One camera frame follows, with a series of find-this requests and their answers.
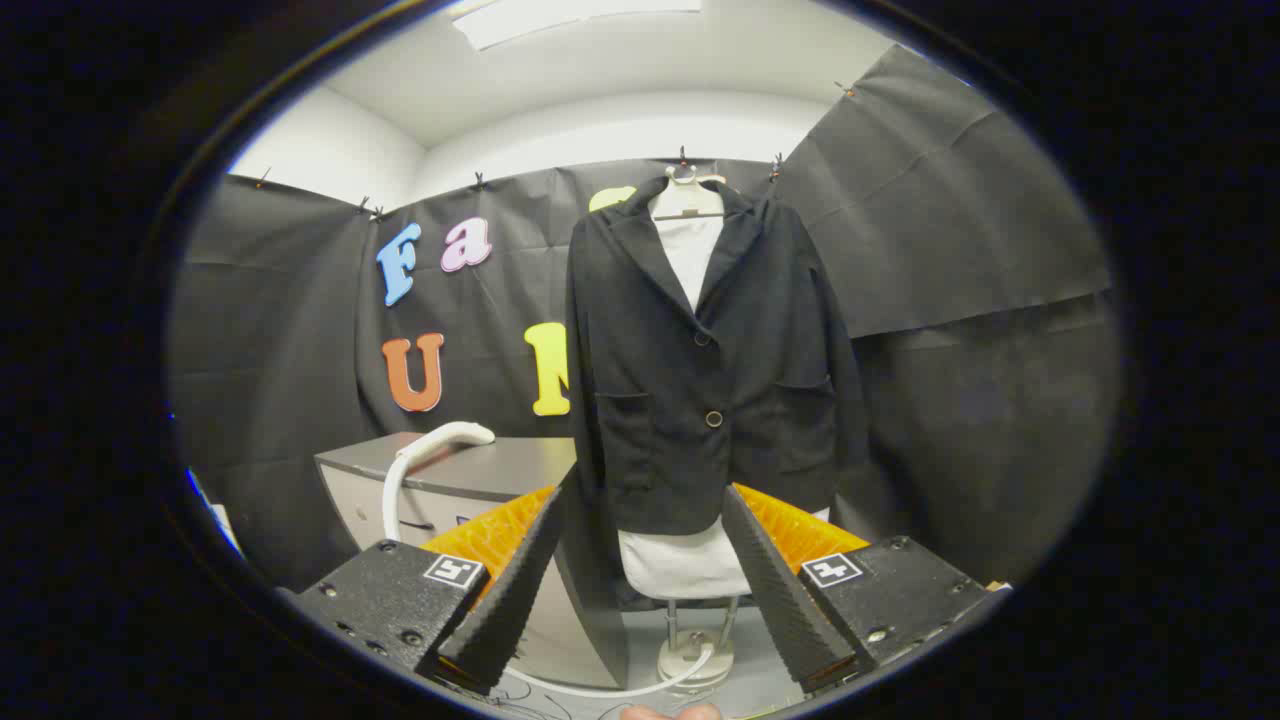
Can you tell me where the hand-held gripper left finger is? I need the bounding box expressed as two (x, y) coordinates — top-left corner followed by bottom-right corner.
(290, 485), (566, 696)

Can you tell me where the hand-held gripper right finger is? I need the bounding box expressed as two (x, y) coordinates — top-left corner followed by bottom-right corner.
(722, 483), (991, 693)

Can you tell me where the black jacket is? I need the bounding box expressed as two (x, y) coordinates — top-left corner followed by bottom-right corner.
(565, 178), (869, 611)

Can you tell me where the grey cabinet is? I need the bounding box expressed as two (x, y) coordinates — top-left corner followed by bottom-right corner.
(315, 432), (629, 689)

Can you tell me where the black backdrop cloth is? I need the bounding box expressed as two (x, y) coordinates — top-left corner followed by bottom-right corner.
(170, 158), (791, 593)
(775, 45), (1121, 586)

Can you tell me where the white plastic hanger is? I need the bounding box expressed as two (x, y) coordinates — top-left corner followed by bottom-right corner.
(650, 165), (727, 221)

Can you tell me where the ceiling light panel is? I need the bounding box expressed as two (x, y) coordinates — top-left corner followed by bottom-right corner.
(450, 0), (703, 51)

